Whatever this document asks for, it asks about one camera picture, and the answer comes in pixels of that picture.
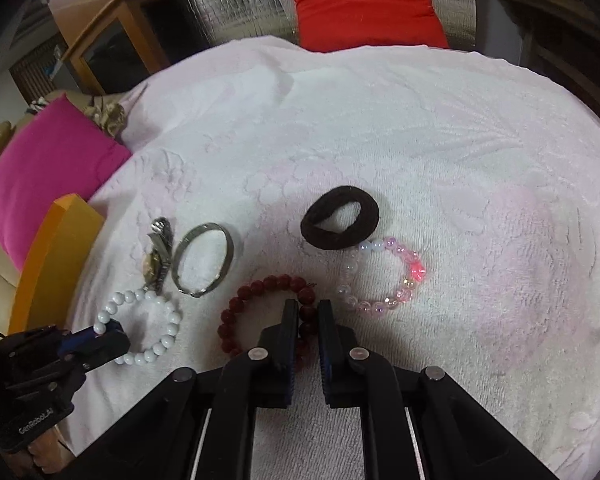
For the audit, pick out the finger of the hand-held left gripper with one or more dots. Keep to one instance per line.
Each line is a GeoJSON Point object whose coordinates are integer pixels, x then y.
{"type": "Point", "coordinates": [87, 338]}
{"type": "Point", "coordinates": [107, 352]}

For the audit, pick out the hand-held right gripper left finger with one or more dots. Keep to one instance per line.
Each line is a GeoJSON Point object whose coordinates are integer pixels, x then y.
{"type": "Point", "coordinates": [292, 327]}

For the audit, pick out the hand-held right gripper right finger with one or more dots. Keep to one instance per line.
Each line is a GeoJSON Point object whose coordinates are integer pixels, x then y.
{"type": "Point", "coordinates": [324, 330]}

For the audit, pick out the orange cardboard box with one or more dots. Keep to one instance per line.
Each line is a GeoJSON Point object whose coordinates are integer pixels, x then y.
{"type": "Point", "coordinates": [55, 265]}

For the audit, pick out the silver bangle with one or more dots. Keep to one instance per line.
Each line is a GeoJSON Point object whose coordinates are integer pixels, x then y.
{"type": "Point", "coordinates": [228, 255]}

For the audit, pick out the metal wristwatch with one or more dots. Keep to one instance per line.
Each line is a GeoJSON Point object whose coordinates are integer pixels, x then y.
{"type": "Point", "coordinates": [157, 260]}

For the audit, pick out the person's left hand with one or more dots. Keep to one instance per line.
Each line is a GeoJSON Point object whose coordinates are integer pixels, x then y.
{"type": "Point", "coordinates": [50, 455]}

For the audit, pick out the magenta pillow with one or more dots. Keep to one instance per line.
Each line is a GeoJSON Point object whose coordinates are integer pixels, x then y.
{"type": "Point", "coordinates": [50, 170]}

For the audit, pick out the white embossed blanket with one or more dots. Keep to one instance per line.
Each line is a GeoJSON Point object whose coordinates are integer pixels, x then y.
{"type": "Point", "coordinates": [380, 135]}

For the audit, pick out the patterned cloth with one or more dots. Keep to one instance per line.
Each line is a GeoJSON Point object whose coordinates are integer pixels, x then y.
{"type": "Point", "coordinates": [107, 117]}

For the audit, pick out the red pillow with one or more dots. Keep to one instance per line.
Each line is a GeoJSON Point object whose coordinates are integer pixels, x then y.
{"type": "Point", "coordinates": [365, 5]}

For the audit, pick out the silver foil sheet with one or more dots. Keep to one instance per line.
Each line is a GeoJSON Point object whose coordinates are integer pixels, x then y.
{"type": "Point", "coordinates": [230, 0]}

